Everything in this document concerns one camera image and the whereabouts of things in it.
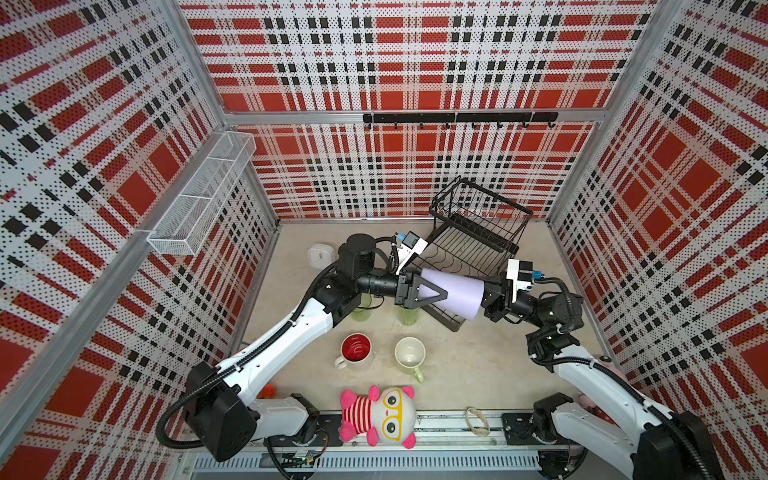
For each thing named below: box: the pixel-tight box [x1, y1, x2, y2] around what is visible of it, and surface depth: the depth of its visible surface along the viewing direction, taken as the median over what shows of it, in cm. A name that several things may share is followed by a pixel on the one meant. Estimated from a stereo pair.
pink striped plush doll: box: [340, 386, 417, 449], surface depth 72 cm
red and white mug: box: [334, 332, 373, 369], surface depth 83 cm
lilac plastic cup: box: [418, 268, 485, 321], surface depth 60 cm
